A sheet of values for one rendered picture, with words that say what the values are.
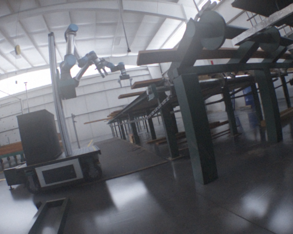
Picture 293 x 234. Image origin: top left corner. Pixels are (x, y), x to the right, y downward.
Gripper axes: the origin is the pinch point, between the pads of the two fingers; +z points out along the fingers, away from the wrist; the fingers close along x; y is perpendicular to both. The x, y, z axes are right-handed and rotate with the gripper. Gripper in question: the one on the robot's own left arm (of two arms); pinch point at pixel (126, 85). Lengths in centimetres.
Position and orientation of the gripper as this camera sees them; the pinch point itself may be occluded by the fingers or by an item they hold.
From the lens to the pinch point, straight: 218.3
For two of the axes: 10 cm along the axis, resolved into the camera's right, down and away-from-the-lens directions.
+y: 3.6, -0.9, -9.3
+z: 2.3, 9.7, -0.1
